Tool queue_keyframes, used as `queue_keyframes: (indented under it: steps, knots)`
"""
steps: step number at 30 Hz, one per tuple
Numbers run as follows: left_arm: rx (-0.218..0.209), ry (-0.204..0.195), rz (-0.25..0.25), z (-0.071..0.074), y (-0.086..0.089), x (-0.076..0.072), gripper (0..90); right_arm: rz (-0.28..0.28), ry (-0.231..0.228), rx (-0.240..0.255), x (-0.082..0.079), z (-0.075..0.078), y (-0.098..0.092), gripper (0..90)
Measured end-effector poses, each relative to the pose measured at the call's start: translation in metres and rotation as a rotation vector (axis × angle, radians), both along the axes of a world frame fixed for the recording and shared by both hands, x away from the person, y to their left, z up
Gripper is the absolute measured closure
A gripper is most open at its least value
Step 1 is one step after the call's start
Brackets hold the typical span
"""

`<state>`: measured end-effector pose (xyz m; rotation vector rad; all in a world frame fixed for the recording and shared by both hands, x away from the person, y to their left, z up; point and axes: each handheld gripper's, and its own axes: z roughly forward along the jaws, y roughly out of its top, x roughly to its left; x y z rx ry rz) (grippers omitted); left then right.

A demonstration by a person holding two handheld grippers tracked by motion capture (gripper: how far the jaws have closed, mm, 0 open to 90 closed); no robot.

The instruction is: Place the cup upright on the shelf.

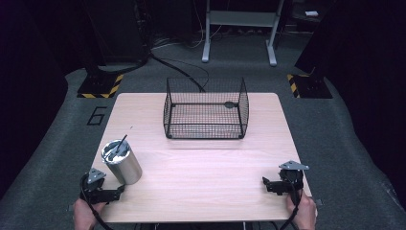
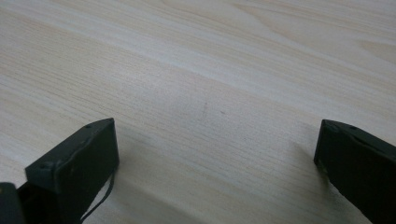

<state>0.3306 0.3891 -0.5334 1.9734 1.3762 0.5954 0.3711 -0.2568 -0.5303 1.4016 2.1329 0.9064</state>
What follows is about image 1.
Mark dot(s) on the black yellow-striped base plate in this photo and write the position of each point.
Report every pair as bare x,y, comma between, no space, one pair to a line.
99,86
311,87

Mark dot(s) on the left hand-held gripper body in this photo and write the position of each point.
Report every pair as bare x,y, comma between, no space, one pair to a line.
94,187

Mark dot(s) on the dark curtain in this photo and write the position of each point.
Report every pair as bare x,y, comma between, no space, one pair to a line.
367,73
30,80

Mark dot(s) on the black straw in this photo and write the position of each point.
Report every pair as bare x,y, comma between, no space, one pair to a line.
121,144

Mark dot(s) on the person's right hand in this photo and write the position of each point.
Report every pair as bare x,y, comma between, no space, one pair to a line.
303,211

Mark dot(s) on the person's left hand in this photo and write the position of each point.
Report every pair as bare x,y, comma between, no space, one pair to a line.
83,214

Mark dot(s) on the white metal desk frame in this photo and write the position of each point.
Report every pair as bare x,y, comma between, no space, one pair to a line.
240,19

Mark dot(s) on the silver metal tumbler cup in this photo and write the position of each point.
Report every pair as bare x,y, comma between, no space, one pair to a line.
122,163

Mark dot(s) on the black cabinet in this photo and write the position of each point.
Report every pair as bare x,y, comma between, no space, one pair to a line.
116,30

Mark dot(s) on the small white box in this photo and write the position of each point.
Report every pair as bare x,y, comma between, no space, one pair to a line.
311,13

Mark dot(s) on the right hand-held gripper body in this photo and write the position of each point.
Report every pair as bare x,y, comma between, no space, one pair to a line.
291,179

